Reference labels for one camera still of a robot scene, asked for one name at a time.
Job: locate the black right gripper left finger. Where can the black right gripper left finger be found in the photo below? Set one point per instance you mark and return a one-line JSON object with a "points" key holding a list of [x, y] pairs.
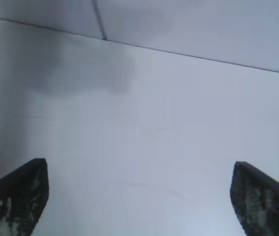
{"points": [[16, 199]]}

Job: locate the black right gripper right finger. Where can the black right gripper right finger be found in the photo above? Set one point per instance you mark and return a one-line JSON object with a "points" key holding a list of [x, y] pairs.
{"points": [[262, 204]]}

